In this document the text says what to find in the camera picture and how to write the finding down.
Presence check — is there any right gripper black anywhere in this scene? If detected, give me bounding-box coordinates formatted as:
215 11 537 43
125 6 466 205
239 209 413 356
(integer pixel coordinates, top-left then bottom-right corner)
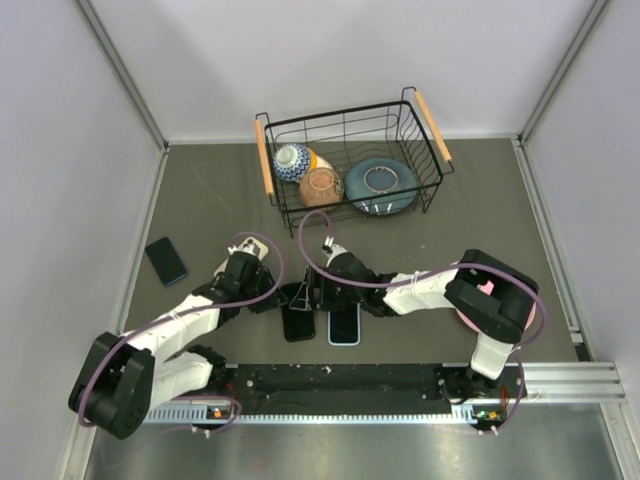
291 265 365 311

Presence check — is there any black phone case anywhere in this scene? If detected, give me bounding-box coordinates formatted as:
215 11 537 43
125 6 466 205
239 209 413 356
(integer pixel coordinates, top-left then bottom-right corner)
281 283 297 316

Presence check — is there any light blue phone case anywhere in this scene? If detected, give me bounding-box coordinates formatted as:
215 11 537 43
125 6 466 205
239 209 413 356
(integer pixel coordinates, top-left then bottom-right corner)
327 306 362 347

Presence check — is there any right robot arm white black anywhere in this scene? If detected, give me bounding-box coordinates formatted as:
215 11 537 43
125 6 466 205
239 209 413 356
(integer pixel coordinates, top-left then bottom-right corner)
303 245 546 396

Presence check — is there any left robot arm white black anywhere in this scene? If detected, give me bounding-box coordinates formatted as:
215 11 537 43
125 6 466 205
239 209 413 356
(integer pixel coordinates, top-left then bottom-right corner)
68 237 281 439

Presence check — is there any beige phone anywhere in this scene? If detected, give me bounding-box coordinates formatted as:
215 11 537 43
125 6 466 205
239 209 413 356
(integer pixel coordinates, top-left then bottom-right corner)
214 236 269 276

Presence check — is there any blue edged black phone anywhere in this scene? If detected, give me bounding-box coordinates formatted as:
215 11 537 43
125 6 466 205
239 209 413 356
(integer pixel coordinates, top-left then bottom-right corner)
145 237 188 287

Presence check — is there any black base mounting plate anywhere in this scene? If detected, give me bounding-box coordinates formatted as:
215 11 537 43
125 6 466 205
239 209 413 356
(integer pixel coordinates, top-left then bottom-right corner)
200 364 512 416

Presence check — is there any brown ceramic bowl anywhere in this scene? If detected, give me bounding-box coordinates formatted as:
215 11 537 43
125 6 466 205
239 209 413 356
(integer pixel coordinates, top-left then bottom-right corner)
299 167 344 211

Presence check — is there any blue white patterned bowl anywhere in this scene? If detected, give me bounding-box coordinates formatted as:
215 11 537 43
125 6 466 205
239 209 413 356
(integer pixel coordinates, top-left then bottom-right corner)
274 143 315 182

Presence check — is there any yellow bowl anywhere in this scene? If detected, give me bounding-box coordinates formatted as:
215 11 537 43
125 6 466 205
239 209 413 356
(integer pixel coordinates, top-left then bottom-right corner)
307 148 333 170

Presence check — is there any teal blue plate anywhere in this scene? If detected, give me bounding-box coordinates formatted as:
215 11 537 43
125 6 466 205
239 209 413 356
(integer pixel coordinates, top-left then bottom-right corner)
344 157 418 216

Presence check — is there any pink plate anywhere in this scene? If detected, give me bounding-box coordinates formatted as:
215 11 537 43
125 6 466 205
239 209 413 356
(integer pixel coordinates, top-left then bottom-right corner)
456 281 537 333

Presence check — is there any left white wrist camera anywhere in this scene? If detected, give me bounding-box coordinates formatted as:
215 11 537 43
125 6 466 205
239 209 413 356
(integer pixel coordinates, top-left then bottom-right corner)
227 239 261 257

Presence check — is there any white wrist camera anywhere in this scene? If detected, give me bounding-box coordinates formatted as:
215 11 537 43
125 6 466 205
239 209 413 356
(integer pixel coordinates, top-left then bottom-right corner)
227 239 261 257
321 236 347 258

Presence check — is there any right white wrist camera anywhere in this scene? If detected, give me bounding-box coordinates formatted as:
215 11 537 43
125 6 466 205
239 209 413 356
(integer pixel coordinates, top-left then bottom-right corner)
321 236 347 258

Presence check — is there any black wire dish basket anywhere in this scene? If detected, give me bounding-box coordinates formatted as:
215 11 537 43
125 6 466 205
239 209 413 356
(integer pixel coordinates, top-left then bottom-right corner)
254 86 455 233

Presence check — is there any left aluminium frame post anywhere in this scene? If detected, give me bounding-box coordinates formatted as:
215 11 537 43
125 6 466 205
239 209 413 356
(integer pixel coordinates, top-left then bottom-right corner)
73 0 169 151

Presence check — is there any aluminium frame post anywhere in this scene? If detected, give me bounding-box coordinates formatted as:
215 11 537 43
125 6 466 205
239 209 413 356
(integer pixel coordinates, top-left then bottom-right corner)
517 0 610 145
73 0 169 151

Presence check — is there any slotted grey cable duct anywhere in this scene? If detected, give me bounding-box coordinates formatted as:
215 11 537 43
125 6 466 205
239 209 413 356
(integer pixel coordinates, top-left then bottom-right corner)
143 402 505 427

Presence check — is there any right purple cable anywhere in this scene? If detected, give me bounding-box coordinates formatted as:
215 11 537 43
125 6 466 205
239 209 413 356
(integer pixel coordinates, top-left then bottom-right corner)
297 209 549 436

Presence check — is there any right aluminium frame post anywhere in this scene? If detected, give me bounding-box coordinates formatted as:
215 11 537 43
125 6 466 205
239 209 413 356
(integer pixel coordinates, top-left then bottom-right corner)
517 0 610 145

